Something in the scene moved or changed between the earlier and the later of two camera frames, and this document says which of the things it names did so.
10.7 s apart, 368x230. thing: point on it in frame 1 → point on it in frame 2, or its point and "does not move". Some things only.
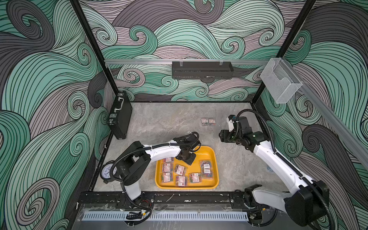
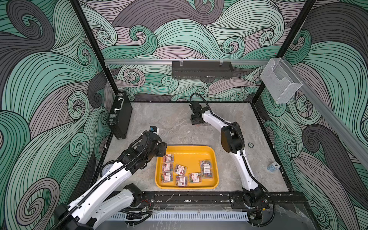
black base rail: [169, 200] does not move
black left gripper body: [189, 158] → [158, 150]
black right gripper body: [230, 136] → [193, 120]
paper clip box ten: [207, 173] does not move
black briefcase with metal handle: [120, 115] does not move
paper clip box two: [168, 160] does not move
